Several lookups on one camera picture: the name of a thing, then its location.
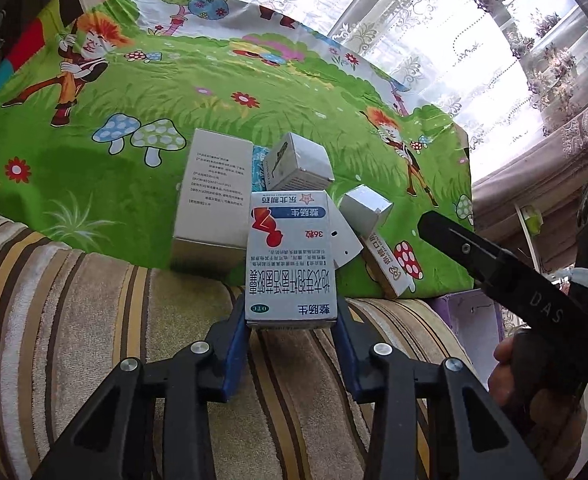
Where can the green plastic object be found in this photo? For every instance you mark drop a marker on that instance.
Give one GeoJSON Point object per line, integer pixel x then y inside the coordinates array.
{"type": "Point", "coordinates": [533, 217]}

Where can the person's right hand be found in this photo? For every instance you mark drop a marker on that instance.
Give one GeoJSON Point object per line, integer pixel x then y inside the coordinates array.
{"type": "Point", "coordinates": [544, 425]}

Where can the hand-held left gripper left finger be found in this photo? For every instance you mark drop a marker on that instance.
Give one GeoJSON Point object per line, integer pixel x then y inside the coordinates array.
{"type": "Point", "coordinates": [231, 360]}

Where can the tall silver box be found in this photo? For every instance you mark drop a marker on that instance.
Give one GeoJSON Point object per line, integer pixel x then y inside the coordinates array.
{"type": "Point", "coordinates": [209, 200]}

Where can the plain white box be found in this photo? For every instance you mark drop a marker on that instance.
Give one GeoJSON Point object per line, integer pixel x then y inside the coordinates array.
{"type": "Point", "coordinates": [346, 245]}

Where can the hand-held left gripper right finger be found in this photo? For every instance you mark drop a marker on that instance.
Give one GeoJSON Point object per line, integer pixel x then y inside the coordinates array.
{"type": "Point", "coordinates": [346, 360]}

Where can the white medicine box red print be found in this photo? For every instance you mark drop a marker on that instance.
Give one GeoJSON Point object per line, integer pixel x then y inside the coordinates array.
{"type": "Point", "coordinates": [289, 270]}

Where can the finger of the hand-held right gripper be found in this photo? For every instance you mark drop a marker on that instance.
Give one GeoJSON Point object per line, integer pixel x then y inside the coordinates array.
{"type": "Point", "coordinates": [474, 255]}

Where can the blue patterned packet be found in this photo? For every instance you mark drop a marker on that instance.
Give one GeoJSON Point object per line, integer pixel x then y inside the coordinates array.
{"type": "Point", "coordinates": [259, 165]}

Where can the purple box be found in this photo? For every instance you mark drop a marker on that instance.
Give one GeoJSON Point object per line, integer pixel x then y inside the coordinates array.
{"type": "Point", "coordinates": [466, 320]}

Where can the white box orange label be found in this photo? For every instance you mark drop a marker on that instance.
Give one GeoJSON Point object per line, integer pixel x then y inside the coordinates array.
{"type": "Point", "coordinates": [389, 265]}

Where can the grey printed small box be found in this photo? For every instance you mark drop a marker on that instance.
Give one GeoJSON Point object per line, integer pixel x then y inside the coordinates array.
{"type": "Point", "coordinates": [304, 160]}

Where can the white lace curtain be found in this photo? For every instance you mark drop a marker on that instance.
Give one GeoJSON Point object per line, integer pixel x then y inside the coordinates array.
{"type": "Point", "coordinates": [424, 35]}

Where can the green cartoon printed cloth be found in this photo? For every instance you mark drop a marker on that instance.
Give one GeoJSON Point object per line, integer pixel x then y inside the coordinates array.
{"type": "Point", "coordinates": [174, 85]}

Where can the striped towel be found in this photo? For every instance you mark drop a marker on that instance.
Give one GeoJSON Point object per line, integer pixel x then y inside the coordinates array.
{"type": "Point", "coordinates": [99, 360]}

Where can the mauve patterned curtain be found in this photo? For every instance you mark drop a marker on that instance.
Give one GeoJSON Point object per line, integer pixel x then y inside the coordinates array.
{"type": "Point", "coordinates": [539, 175]}

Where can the silver grey box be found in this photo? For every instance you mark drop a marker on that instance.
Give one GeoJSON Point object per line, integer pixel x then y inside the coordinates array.
{"type": "Point", "coordinates": [366, 205]}

